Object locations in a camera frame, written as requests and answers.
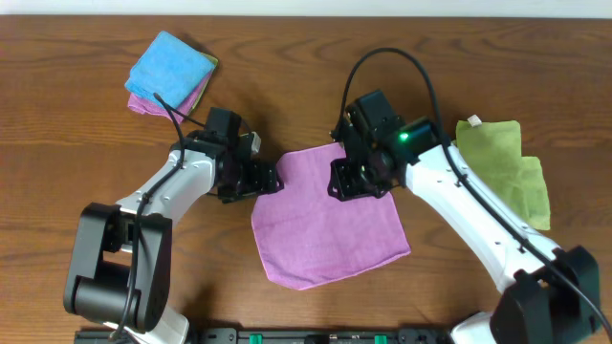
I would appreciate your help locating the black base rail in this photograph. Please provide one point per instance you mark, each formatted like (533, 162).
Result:
(335, 336)

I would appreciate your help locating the light green cloth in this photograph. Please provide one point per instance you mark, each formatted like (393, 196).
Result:
(493, 150)

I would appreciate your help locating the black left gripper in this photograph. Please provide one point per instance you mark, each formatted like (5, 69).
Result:
(258, 181)

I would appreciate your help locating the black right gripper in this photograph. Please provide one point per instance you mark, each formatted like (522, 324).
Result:
(347, 180)

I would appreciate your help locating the folded purple cloth in stack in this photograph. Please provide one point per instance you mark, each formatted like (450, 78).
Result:
(146, 107)

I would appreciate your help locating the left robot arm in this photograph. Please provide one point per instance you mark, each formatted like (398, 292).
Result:
(119, 275)

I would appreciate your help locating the folded green cloth in stack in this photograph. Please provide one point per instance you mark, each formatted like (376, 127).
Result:
(208, 71)

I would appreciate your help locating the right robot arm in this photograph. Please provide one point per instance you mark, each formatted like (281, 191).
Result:
(548, 294)

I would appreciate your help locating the purple microfiber cloth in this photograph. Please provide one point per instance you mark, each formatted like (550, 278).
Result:
(306, 238)

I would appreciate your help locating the folded blue cloth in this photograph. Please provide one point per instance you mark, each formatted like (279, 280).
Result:
(170, 68)

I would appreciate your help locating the white cloth tag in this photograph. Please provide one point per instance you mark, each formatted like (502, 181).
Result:
(474, 121)

